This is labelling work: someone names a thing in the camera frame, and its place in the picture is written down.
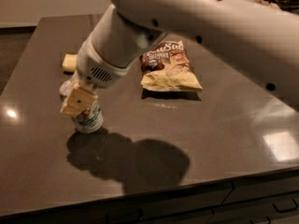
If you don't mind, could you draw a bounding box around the yellow sponge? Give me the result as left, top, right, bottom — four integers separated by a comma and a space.
62, 54, 78, 73

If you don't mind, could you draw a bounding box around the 7up soda can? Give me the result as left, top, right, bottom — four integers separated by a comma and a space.
73, 101, 104, 133

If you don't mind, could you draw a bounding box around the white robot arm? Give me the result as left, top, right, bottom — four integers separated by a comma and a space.
75, 0, 299, 108

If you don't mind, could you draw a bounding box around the black drawer handle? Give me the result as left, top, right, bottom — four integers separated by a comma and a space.
273, 199, 299, 214

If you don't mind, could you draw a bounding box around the brown chip bag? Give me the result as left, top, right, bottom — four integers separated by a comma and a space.
140, 41, 203, 91

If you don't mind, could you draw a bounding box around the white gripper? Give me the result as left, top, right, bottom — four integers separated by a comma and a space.
59, 35, 131, 119

